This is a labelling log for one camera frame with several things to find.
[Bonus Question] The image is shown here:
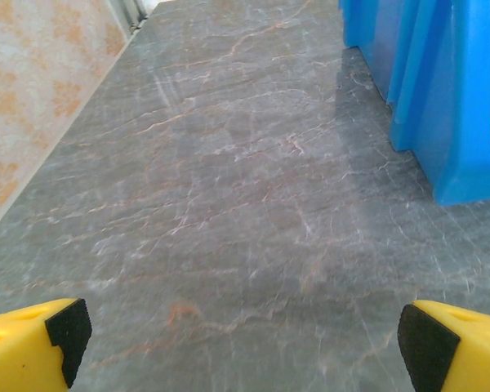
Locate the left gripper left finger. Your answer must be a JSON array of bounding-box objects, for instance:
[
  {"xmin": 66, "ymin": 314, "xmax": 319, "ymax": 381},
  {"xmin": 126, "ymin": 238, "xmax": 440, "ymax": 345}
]
[{"xmin": 0, "ymin": 297, "xmax": 93, "ymax": 392}]

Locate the blue plastic storage bin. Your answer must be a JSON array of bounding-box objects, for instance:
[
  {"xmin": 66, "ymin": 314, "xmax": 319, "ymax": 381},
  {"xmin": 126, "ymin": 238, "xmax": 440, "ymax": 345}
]
[{"xmin": 337, "ymin": 0, "xmax": 490, "ymax": 207}]

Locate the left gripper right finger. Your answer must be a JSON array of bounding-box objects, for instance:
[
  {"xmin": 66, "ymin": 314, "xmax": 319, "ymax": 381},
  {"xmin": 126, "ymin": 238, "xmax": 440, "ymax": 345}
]
[{"xmin": 397, "ymin": 299, "xmax": 490, "ymax": 392}]

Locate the aluminium frame post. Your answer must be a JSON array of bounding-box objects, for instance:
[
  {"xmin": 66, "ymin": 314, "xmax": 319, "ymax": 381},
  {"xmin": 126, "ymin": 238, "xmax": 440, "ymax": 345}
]
[{"xmin": 113, "ymin": 0, "xmax": 151, "ymax": 40}]

